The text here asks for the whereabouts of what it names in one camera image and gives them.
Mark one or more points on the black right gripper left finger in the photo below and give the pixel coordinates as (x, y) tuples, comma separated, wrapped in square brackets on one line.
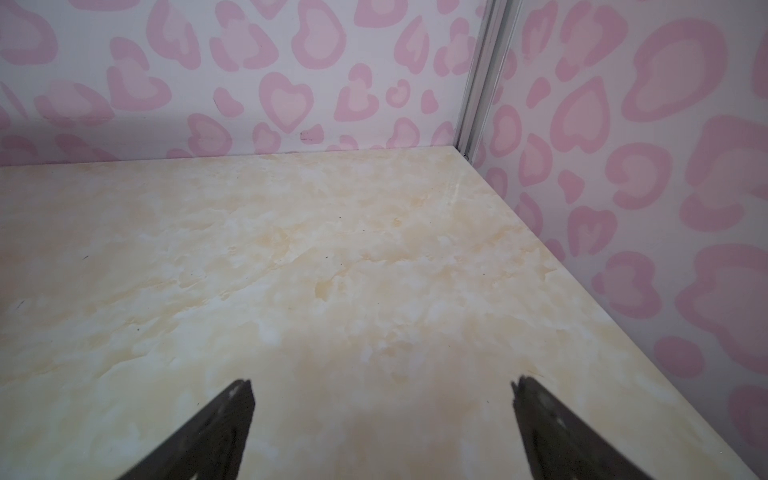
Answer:
[(208, 446)]

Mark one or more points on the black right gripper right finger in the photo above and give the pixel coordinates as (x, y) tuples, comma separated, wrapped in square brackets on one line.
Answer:
[(560, 445)]

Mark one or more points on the aluminium frame post right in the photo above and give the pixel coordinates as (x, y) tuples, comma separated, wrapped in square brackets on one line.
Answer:
[(492, 43)]

